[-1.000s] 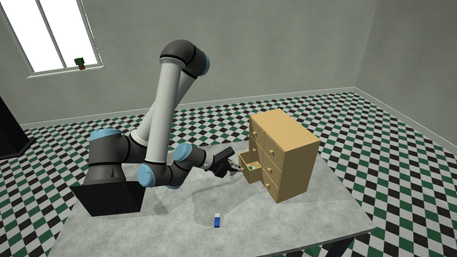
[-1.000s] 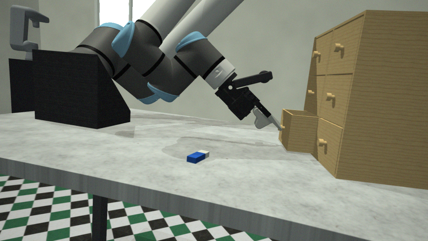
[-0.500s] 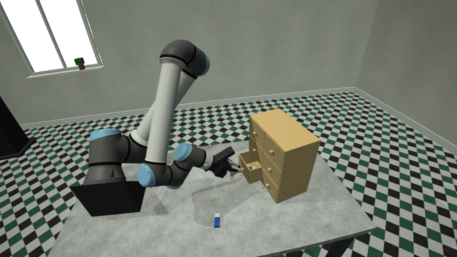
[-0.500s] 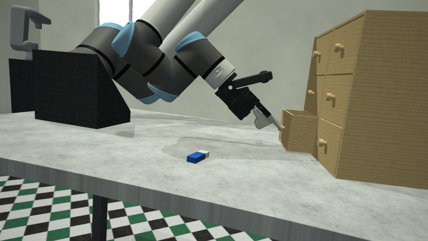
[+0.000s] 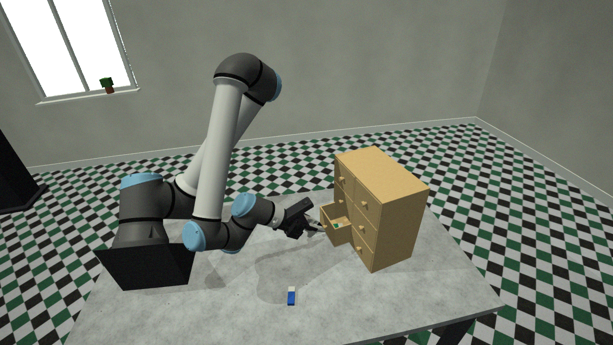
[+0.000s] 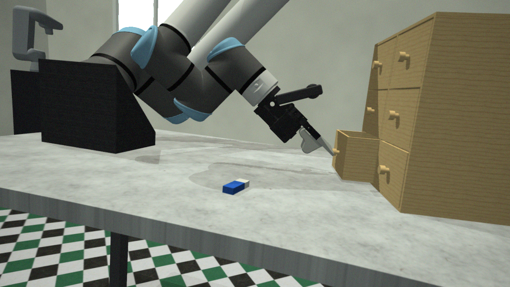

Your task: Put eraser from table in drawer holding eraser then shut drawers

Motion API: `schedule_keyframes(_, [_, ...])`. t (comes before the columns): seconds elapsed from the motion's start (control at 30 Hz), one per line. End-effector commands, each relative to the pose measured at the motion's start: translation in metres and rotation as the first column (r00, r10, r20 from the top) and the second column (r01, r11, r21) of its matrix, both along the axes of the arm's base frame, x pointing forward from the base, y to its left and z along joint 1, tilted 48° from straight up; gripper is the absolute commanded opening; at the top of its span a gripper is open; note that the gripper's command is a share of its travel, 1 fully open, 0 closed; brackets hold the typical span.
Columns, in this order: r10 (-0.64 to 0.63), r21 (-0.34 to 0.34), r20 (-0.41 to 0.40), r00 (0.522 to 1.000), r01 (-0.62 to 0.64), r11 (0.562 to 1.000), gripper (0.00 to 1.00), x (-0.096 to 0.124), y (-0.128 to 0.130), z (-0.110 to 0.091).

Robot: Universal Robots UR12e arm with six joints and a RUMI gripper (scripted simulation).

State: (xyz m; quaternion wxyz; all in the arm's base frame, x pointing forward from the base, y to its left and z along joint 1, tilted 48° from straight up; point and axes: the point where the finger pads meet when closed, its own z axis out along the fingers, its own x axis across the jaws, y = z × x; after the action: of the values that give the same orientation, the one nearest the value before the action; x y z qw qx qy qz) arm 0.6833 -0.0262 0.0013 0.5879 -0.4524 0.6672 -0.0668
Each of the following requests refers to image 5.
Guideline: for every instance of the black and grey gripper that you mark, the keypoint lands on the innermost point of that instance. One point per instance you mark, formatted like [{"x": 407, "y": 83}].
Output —
[{"x": 294, "y": 229}]

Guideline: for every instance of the brown wooden chest of drawers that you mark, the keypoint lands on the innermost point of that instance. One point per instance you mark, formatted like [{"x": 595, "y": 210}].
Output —
[{"x": 402, "y": 196}]

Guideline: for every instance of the blue and white eraser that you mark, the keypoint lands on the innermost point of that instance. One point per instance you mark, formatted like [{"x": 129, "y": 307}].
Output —
[{"x": 291, "y": 296}]

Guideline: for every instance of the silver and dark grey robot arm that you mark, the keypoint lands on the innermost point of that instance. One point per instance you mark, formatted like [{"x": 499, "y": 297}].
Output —
[{"x": 243, "y": 85}]

